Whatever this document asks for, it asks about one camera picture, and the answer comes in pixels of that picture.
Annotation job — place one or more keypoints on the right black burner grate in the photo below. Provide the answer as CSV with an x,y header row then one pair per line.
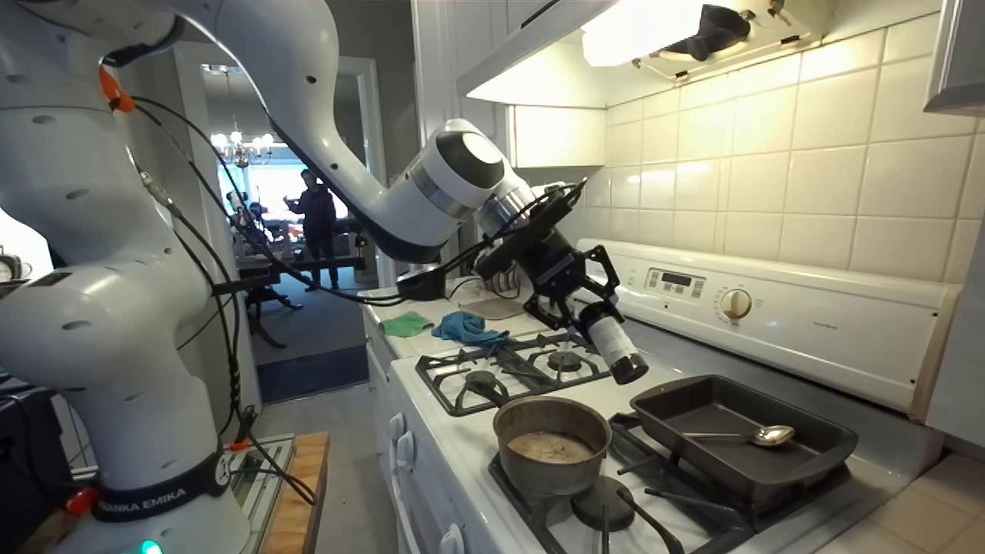
x,y
650,503

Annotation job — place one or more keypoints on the blue cloth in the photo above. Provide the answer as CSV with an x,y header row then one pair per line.
x,y
470,330

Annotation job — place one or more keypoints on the green sponge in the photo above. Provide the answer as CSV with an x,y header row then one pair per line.
x,y
405,324

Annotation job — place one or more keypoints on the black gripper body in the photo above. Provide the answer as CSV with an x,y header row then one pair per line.
x,y
559,270

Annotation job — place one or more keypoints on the dark baking tray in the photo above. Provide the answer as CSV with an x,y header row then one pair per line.
x,y
749,445

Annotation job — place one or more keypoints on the white stove knob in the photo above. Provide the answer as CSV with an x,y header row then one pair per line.
x,y
736,301

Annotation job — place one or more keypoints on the range hood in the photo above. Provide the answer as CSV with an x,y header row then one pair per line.
x,y
596,54

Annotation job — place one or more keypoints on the dark jar with white label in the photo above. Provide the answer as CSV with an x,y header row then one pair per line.
x,y
600,324

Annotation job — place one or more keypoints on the silver spoon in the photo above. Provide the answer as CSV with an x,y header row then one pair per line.
x,y
757,434

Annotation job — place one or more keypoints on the person in dark clothes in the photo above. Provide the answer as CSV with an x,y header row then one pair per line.
x,y
318,218

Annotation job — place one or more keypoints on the white gas stove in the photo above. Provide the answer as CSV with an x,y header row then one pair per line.
x,y
847,349

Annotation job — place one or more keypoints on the left black burner grate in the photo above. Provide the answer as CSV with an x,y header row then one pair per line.
x,y
475,378

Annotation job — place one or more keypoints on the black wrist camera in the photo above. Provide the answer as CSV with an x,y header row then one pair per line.
x,y
520,227

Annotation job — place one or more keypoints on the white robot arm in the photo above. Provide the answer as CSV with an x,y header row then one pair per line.
x,y
103,326

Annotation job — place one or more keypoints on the small metal saucepan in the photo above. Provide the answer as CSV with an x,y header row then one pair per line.
x,y
548,446

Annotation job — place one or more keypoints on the black burner grate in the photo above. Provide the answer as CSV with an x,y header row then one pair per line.
x,y
475,378
650,503

